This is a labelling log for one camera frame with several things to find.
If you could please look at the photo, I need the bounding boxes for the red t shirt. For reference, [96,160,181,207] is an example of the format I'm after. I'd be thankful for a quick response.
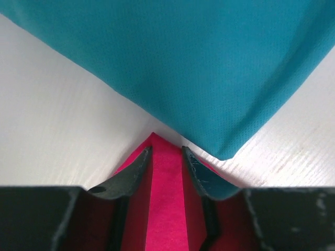
[112,132,252,251]

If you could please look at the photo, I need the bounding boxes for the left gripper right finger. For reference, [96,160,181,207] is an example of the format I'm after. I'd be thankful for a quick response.
[182,147,334,250]

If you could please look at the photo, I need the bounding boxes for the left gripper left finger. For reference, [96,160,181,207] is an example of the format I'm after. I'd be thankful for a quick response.
[1,147,152,250]

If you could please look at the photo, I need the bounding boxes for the folded teal t shirt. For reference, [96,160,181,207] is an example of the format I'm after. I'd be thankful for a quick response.
[1,1,334,160]

